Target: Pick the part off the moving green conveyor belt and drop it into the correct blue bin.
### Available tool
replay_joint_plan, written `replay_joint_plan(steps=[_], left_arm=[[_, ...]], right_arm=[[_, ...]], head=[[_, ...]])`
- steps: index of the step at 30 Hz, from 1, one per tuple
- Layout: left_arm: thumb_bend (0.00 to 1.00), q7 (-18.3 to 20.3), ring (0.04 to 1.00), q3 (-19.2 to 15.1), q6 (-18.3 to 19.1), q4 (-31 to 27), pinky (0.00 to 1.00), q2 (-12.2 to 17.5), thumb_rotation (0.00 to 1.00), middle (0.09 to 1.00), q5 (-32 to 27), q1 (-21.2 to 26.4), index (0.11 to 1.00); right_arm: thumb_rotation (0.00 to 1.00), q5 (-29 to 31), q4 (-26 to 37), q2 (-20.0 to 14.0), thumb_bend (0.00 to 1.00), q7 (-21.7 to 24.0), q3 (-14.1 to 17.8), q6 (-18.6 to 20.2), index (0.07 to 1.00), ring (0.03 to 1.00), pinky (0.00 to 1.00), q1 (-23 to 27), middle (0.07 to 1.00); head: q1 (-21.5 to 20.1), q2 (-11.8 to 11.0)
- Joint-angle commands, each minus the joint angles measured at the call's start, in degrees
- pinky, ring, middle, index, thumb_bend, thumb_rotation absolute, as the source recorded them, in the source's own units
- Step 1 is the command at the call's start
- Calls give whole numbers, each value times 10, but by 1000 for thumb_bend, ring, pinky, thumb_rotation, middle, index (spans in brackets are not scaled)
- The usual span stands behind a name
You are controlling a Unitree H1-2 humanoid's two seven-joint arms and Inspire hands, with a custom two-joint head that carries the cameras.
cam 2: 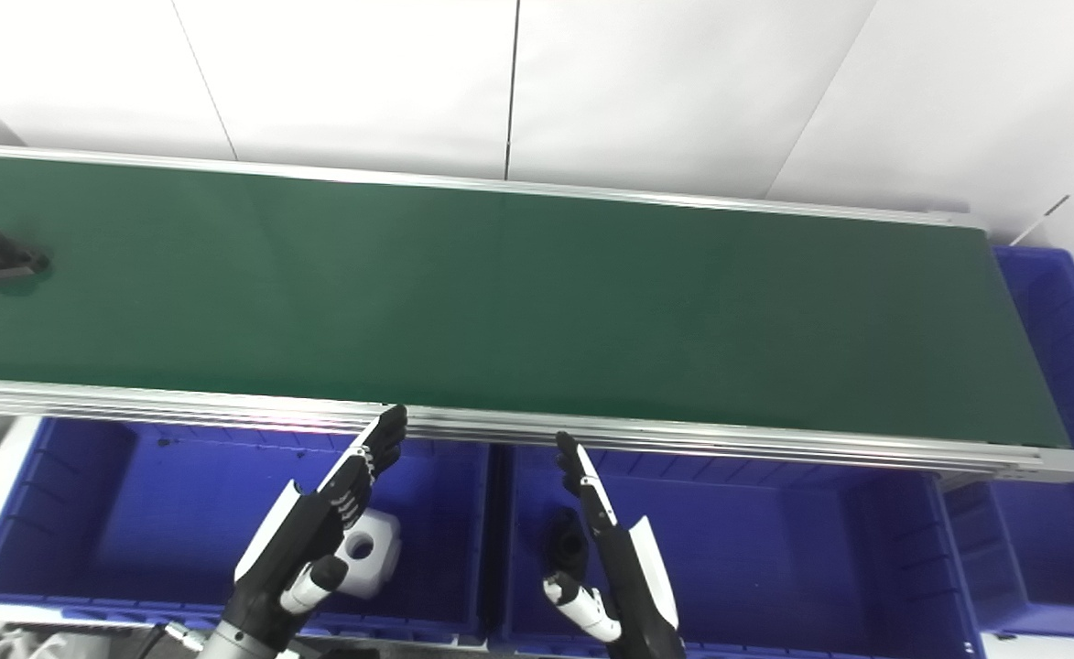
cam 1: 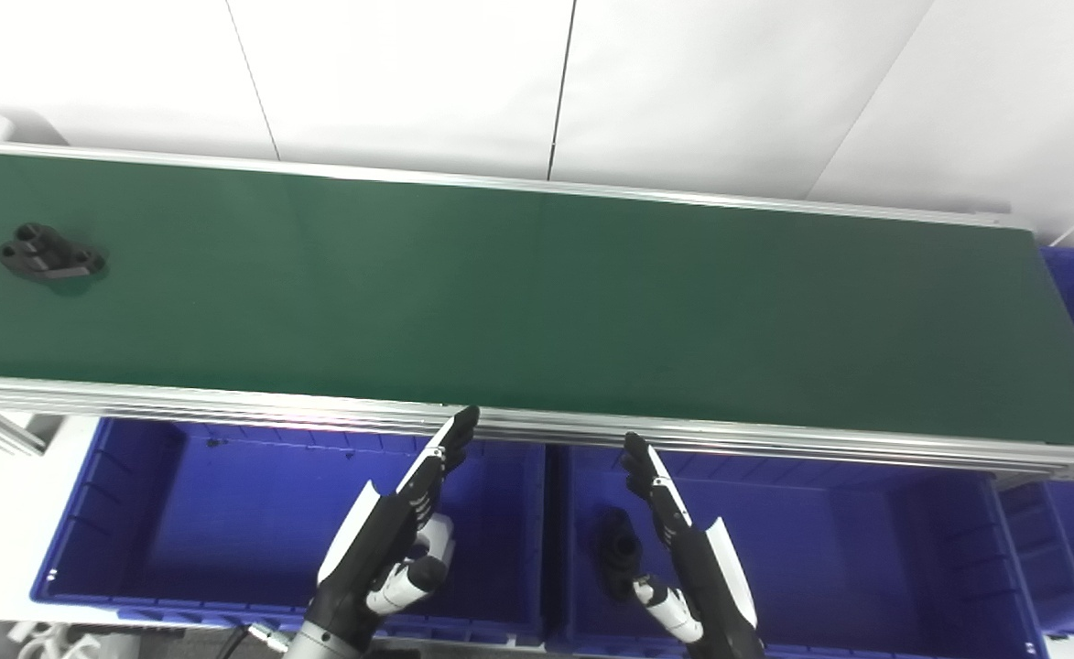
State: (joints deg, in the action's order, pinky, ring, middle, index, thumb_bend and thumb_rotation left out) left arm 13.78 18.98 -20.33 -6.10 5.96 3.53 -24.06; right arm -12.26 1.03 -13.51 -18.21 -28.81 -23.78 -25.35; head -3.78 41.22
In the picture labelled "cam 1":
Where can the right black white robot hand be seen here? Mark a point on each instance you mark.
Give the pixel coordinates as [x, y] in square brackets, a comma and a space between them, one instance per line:
[706, 577]

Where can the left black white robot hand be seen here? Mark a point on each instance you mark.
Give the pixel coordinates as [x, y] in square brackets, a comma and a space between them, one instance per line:
[381, 540]

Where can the black flange part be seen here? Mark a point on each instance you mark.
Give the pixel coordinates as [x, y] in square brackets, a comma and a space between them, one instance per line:
[619, 549]
[47, 256]

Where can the green conveyor belt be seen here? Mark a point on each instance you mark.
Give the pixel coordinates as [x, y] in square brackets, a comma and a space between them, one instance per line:
[225, 399]
[536, 302]

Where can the white clutter pieces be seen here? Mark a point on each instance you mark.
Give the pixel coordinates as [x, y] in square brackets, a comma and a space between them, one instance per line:
[42, 641]

